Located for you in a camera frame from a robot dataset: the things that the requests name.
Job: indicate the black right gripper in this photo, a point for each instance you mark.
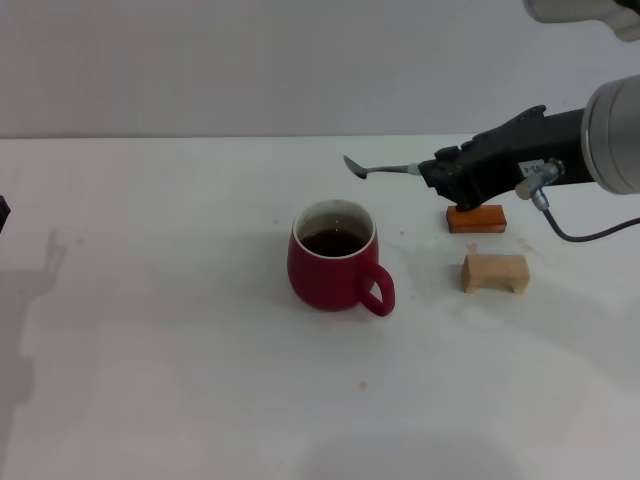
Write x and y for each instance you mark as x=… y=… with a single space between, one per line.
x=525 y=150

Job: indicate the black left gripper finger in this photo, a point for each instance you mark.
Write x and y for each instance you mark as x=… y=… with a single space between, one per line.
x=4 y=212

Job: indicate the red ceramic mug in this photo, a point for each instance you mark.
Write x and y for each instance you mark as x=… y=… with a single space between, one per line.
x=325 y=280

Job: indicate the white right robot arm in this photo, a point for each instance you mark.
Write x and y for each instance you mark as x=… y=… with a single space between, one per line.
x=617 y=135

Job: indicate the orange-brown wooden block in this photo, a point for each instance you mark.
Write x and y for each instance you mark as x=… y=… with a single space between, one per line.
x=480 y=220

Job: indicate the light wooden bridge block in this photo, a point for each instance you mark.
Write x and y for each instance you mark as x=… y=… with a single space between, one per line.
x=492 y=270

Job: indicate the dark coffee liquid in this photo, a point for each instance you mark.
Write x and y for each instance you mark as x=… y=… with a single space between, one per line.
x=332 y=242

